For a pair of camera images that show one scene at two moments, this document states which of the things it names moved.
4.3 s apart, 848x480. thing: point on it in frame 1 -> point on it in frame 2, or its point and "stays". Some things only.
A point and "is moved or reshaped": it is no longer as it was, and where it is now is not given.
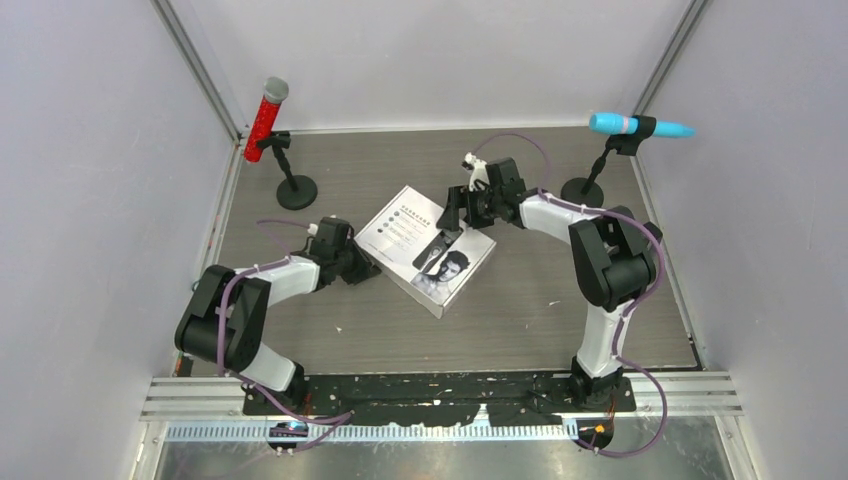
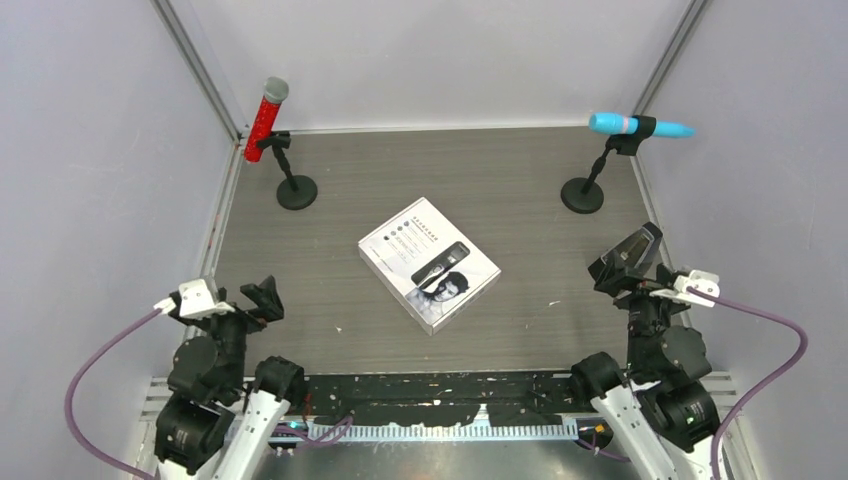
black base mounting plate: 423,398 stays
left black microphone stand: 298,191 stays
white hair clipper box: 435,265 is moved or reshaped
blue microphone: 625,125 stays
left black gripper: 365,268 -> 268,306
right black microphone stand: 590,190 stays
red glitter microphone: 275,92 stays
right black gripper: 460,198 -> 642,288
